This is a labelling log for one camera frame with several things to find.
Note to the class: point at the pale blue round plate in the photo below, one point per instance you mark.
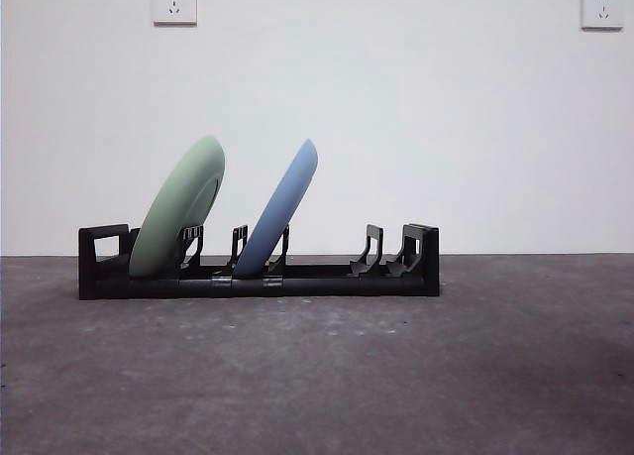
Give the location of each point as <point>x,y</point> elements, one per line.
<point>282,202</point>

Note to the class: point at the pale green round plate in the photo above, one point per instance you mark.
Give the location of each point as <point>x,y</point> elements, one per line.
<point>173,207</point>

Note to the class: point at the black plastic plate rack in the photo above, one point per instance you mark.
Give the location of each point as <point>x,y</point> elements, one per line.
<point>337,284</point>

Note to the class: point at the white wall socket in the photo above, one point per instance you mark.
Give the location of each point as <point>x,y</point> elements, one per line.
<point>602,9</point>
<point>173,4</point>

